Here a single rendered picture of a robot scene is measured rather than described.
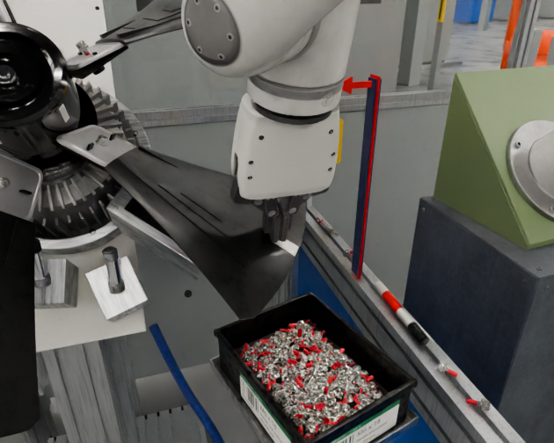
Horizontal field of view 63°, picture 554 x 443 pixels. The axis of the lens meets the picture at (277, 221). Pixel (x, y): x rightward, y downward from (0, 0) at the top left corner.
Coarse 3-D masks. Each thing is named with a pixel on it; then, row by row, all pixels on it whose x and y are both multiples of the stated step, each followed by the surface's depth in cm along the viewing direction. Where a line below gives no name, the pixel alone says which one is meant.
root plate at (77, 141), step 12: (72, 132) 51; (84, 132) 52; (96, 132) 54; (108, 132) 56; (72, 144) 48; (84, 144) 50; (96, 144) 51; (108, 144) 53; (120, 144) 55; (132, 144) 56; (96, 156) 49; (108, 156) 50
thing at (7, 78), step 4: (0, 68) 45; (4, 68) 45; (8, 68) 45; (12, 68) 45; (0, 72) 45; (4, 72) 45; (8, 72) 45; (12, 72) 45; (0, 76) 45; (4, 76) 45; (8, 76) 45; (12, 76) 45; (0, 80) 45; (4, 80) 45; (8, 80) 45; (12, 80) 45
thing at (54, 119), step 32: (0, 32) 46; (32, 32) 46; (0, 64) 46; (32, 64) 46; (64, 64) 46; (0, 96) 44; (32, 96) 45; (64, 96) 46; (0, 128) 44; (32, 128) 45; (64, 128) 50; (32, 160) 54; (64, 160) 55
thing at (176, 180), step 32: (128, 160) 51; (160, 160) 55; (128, 192) 47; (160, 192) 49; (192, 192) 51; (224, 192) 55; (160, 224) 46; (192, 224) 48; (224, 224) 50; (256, 224) 53; (192, 256) 45; (224, 256) 47; (256, 256) 49; (288, 256) 52; (224, 288) 45; (256, 288) 47
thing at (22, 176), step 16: (0, 160) 49; (16, 160) 50; (0, 176) 49; (16, 176) 50; (32, 176) 52; (0, 192) 49; (16, 192) 50; (0, 208) 49; (16, 208) 50; (32, 208) 52
